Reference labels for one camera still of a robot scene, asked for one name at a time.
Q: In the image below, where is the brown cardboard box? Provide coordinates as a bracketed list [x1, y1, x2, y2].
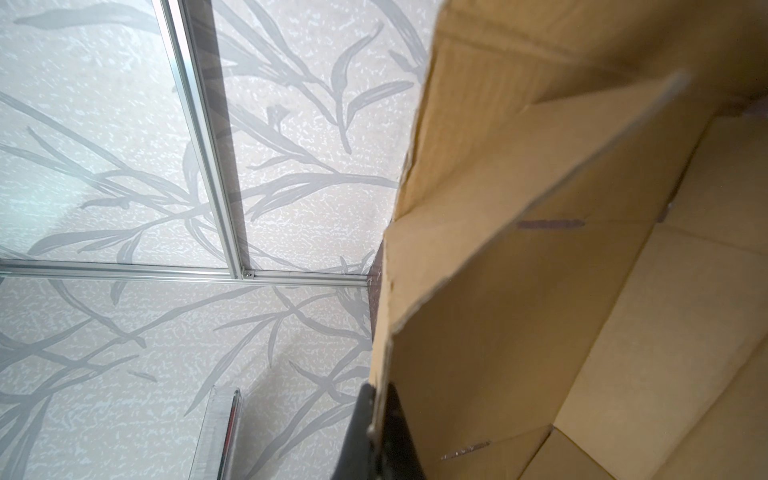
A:
[369, 1, 767, 479]

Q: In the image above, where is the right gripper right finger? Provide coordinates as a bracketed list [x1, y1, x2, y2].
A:
[377, 384, 426, 480]

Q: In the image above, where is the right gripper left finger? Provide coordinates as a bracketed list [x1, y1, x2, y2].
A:
[331, 383, 376, 480]

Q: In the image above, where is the clear plastic wall bin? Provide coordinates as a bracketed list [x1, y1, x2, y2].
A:
[188, 386, 242, 480]

